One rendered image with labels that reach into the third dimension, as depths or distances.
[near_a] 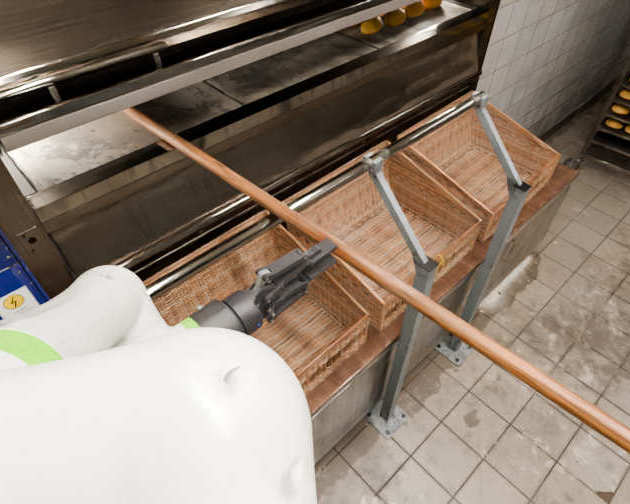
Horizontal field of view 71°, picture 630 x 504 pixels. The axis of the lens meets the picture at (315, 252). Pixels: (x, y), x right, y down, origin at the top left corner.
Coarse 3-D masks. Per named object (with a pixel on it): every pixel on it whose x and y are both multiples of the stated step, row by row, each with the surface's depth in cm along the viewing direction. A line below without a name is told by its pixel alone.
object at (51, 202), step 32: (448, 32) 169; (352, 64) 147; (384, 64) 153; (288, 96) 132; (320, 96) 139; (192, 128) 119; (224, 128) 120; (128, 160) 109; (160, 160) 112; (64, 192) 101; (96, 192) 105
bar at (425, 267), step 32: (480, 96) 133; (384, 160) 113; (320, 192) 102; (384, 192) 114; (512, 192) 141; (256, 224) 94; (512, 224) 149; (224, 256) 90; (416, 256) 117; (160, 288) 83; (416, 288) 122; (480, 288) 172; (416, 320) 131; (448, 352) 206; (384, 416) 182
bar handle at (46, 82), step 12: (144, 48) 85; (156, 48) 86; (108, 60) 82; (120, 60) 83; (156, 60) 87; (60, 72) 78; (72, 72) 78; (84, 72) 80; (24, 84) 75; (36, 84) 76; (48, 84) 77; (0, 96) 73; (12, 96) 74
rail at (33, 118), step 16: (368, 0) 112; (384, 0) 116; (320, 16) 105; (336, 16) 107; (272, 32) 98; (288, 32) 100; (224, 48) 92; (240, 48) 94; (176, 64) 87; (192, 64) 88; (208, 64) 91; (128, 80) 82; (144, 80) 83; (160, 80) 85; (80, 96) 78; (96, 96) 79; (112, 96) 81; (32, 112) 74; (48, 112) 75; (64, 112) 77; (0, 128) 72; (16, 128) 73
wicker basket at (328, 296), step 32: (192, 256) 133; (256, 256) 150; (192, 288) 137; (224, 288) 145; (320, 288) 146; (288, 320) 148; (320, 320) 148; (352, 320) 141; (288, 352) 139; (320, 352) 140; (352, 352) 139
